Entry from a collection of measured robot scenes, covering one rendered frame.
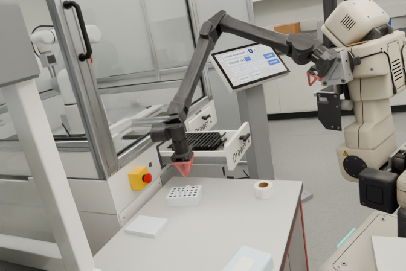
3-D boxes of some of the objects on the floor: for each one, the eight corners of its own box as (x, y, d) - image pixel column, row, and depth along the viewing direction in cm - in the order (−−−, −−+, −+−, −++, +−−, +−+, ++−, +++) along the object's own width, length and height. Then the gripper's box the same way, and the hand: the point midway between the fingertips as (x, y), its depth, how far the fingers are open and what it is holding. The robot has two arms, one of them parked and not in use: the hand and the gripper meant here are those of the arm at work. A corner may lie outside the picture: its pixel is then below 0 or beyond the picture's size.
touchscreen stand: (313, 197, 248) (300, 64, 220) (269, 223, 228) (248, 80, 199) (268, 177, 290) (252, 64, 262) (228, 197, 270) (206, 76, 241)
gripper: (183, 142, 117) (192, 180, 121) (190, 132, 126) (198, 168, 130) (166, 143, 118) (175, 181, 123) (174, 134, 128) (182, 169, 132)
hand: (186, 172), depth 126 cm, fingers open, 3 cm apart
